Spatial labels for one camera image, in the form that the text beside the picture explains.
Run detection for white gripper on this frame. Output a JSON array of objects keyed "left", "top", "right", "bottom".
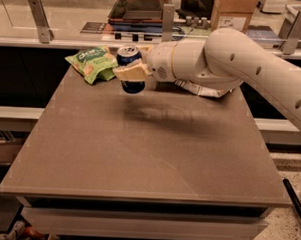
[{"left": 113, "top": 42, "right": 176, "bottom": 83}]

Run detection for blue pepsi can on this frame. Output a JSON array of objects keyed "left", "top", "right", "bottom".
[{"left": 116, "top": 45, "right": 145, "bottom": 94}]

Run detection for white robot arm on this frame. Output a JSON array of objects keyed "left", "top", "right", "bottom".
[{"left": 114, "top": 28, "right": 301, "bottom": 131}]

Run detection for green rice chip bag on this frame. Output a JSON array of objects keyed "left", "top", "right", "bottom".
[{"left": 65, "top": 46, "right": 118, "bottom": 84}]

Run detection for brown chip bag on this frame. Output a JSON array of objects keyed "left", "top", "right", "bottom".
[{"left": 174, "top": 80, "right": 231, "bottom": 98}]

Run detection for dark tray with orange rim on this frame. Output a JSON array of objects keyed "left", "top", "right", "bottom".
[{"left": 108, "top": 0, "right": 172, "bottom": 26}]

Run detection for cardboard box with label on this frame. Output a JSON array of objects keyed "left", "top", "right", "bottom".
[{"left": 211, "top": 0, "right": 259, "bottom": 33}]

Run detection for grey table drawer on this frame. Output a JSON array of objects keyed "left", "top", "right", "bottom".
[{"left": 22, "top": 208, "right": 268, "bottom": 240}]

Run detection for snack packets under table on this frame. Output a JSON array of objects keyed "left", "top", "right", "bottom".
[{"left": 0, "top": 220, "right": 46, "bottom": 240}]

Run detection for black pole on floor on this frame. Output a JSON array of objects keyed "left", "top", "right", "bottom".
[{"left": 283, "top": 179, "right": 301, "bottom": 221}]

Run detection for middle metal glass bracket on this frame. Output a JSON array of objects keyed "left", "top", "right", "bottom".
[{"left": 162, "top": 4, "right": 175, "bottom": 42}]

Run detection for metal glass bracket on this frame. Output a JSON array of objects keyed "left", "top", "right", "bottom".
[
  {"left": 162, "top": 4, "right": 175, "bottom": 42},
  {"left": 279, "top": 10, "right": 301, "bottom": 55},
  {"left": 28, "top": 0, "right": 54, "bottom": 43}
]

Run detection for left metal glass bracket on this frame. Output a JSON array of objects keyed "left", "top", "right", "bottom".
[{"left": 28, "top": 0, "right": 54, "bottom": 43}]

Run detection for right metal glass bracket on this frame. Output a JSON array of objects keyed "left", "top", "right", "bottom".
[{"left": 279, "top": 10, "right": 301, "bottom": 55}]

